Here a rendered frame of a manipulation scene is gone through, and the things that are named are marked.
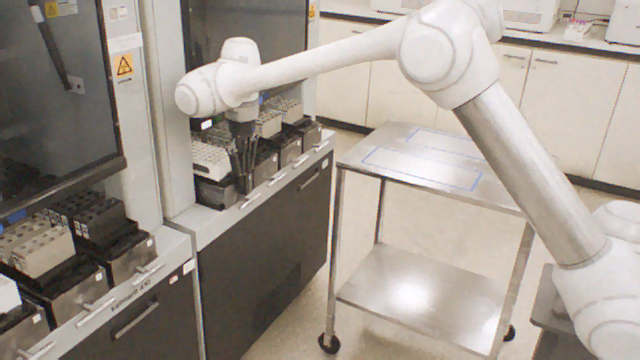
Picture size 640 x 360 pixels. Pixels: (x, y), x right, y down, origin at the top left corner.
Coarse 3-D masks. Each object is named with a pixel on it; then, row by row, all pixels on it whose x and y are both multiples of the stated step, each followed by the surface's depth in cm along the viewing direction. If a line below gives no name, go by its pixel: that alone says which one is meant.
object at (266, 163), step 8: (264, 152) 165; (272, 152) 166; (256, 160) 160; (264, 160) 162; (272, 160) 166; (256, 168) 158; (264, 168) 163; (272, 168) 167; (256, 176) 160; (264, 176) 164; (280, 176) 165; (256, 184) 161; (272, 184) 161
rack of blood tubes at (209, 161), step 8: (192, 144) 157; (200, 144) 158; (192, 152) 153; (200, 152) 153; (208, 152) 153; (216, 152) 154; (224, 152) 154; (192, 160) 149; (200, 160) 148; (208, 160) 148; (216, 160) 148; (224, 160) 148; (200, 168) 156; (208, 168) 147; (216, 168) 146; (224, 168) 148; (208, 176) 149; (216, 176) 147
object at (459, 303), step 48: (384, 144) 173; (432, 144) 174; (336, 192) 165; (384, 192) 206; (432, 192) 148; (480, 192) 146; (336, 240) 173; (528, 240) 139; (336, 288) 185; (384, 288) 191; (432, 288) 192; (480, 288) 193; (432, 336) 171; (480, 336) 171
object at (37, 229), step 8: (40, 224) 114; (48, 224) 114; (24, 232) 111; (32, 232) 111; (40, 232) 113; (8, 240) 108; (16, 240) 108; (24, 240) 110; (0, 248) 107; (8, 248) 107; (8, 256) 107; (8, 264) 108
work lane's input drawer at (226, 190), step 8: (200, 176) 150; (232, 176) 150; (200, 184) 149; (208, 184) 148; (216, 184) 147; (224, 184) 146; (232, 184) 148; (200, 192) 151; (208, 192) 149; (216, 192) 147; (224, 192) 146; (232, 192) 149; (216, 200) 149; (224, 200) 147; (232, 200) 150; (240, 200) 152; (248, 200) 151; (240, 208) 147
